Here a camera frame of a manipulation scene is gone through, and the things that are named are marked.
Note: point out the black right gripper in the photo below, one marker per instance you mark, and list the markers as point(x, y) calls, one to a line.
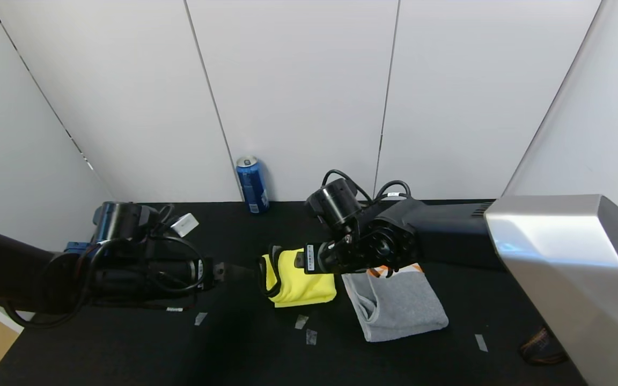
point(309, 258)

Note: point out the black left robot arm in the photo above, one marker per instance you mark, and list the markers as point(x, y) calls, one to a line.
point(8, 268)

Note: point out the grey towel with orange marks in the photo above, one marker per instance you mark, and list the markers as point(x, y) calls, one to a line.
point(405, 311)

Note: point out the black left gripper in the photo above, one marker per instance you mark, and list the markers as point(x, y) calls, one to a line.
point(208, 274)

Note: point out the blue drink can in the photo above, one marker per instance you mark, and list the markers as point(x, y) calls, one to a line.
point(252, 186)

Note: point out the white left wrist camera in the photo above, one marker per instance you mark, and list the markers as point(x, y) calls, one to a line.
point(185, 224)

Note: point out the small grey tape piece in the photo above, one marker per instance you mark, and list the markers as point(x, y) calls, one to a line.
point(200, 318)
point(301, 321)

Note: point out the grey tape rectangle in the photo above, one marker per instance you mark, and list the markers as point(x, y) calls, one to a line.
point(311, 337)

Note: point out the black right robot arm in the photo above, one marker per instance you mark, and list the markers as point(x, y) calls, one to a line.
point(556, 262)

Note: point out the yellow towel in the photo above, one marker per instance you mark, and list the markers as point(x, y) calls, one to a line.
point(303, 287)

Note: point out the long grey tape strip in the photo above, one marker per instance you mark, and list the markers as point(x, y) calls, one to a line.
point(480, 343)

